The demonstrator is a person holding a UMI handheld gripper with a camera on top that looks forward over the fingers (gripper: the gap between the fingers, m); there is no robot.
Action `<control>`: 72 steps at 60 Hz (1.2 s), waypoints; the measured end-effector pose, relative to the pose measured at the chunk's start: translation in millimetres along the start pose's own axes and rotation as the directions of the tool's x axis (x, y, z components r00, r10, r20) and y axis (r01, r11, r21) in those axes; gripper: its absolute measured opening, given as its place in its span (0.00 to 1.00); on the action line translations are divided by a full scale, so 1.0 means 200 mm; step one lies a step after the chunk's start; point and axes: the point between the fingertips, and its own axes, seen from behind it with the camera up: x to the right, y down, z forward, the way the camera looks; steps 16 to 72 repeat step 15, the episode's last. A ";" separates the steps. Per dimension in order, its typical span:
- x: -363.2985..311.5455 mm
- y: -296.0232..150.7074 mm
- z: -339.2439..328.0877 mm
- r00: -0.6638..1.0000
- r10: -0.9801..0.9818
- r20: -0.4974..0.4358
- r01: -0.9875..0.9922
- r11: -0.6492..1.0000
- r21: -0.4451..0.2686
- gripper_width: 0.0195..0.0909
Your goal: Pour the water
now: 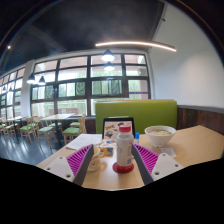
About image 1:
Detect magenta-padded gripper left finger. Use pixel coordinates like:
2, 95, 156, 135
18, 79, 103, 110
43, 143, 95, 187

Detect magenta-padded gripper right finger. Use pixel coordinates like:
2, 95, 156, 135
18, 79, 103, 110
130, 143, 184, 186

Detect red-capped clear drink bottle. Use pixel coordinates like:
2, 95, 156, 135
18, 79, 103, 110
115, 124, 135, 169

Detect white bowl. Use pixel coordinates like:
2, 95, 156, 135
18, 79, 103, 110
144, 125, 177, 148

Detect white paper sheet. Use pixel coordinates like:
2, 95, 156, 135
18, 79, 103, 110
65, 133, 104, 151

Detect flat round red coaster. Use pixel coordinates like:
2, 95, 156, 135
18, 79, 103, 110
112, 161, 135, 174

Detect wooden chairs with green seats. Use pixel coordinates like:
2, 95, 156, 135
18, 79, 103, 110
0, 114, 88, 148

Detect wooden dining table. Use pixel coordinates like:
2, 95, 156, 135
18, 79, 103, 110
41, 113, 75, 148
5, 116, 27, 141

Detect black-framed tablet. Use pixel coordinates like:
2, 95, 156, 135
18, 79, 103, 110
101, 116, 136, 141

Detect curved linear ceiling light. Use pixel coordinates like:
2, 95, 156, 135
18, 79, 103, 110
94, 40, 178, 53

